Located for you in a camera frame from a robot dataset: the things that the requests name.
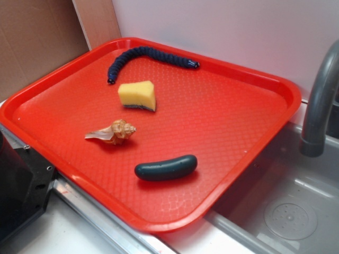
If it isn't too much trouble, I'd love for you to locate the dark green plastic pickle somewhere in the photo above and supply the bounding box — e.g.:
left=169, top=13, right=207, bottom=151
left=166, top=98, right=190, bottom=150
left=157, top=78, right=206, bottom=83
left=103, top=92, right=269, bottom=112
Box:
left=135, top=155, right=198, bottom=182

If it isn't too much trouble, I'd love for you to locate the yellow sponge wedge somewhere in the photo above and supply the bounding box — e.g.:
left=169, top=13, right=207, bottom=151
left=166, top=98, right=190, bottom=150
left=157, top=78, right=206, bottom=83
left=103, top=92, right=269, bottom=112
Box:
left=118, top=80, right=156, bottom=112

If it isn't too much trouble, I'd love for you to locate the brown cardboard panel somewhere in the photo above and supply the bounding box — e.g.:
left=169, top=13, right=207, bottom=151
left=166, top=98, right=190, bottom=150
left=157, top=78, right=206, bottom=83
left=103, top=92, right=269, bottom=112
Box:
left=1, top=1, right=121, bottom=101

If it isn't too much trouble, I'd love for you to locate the grey plastic sink basin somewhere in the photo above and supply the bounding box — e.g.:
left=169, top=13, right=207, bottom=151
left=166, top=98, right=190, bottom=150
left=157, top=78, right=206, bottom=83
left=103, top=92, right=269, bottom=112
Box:
left=161, top=124, right=338, bottom=253

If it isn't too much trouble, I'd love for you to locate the grey toy faucet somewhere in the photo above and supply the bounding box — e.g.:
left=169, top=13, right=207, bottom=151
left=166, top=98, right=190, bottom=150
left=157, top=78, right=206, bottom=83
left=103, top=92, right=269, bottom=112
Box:
left=299, top=41, right=338, bottom=157

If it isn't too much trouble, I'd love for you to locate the red plastic tray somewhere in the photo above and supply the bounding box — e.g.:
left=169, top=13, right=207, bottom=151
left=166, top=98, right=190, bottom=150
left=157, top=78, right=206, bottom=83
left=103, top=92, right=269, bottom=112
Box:
left=1, top=38, right=301, bottom=233

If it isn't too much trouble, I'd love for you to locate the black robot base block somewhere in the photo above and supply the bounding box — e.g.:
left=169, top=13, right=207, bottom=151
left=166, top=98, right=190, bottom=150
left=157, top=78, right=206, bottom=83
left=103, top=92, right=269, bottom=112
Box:
left=1, top=134, right=56, bottom=244

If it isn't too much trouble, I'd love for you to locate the tan conch seashell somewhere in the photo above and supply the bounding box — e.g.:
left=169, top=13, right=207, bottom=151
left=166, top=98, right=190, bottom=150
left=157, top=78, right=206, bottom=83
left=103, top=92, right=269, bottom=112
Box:
left=85, top=119, right=136, bottom=145

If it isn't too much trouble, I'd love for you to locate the navy braided rope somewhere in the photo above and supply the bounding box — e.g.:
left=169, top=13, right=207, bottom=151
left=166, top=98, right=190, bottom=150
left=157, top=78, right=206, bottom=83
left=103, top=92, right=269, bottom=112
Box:
left=106, top=46, right=200, bottom=85

